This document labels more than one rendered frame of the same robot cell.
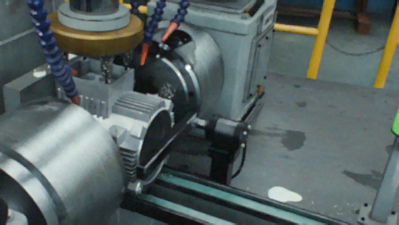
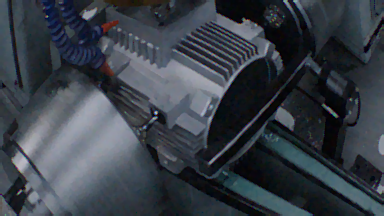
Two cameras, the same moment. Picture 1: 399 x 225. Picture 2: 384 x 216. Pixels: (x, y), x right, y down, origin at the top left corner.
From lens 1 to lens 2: 42 cm
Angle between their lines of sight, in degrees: 25
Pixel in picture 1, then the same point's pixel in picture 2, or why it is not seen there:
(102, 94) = (154, 38)
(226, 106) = (356, 22)
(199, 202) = (299, 178)
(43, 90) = not seen: hidden behind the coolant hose
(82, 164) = (95, 184)
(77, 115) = (93, 108)
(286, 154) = not seen: outside the picture
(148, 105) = (227, 56)
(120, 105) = (184, 50)
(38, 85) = not seen: hidden behind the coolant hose
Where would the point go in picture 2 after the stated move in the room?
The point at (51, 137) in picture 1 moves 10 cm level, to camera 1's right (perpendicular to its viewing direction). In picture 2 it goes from (63, 147) to (131, 172)
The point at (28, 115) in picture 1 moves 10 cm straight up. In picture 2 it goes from (48, 109) to (39, 58)
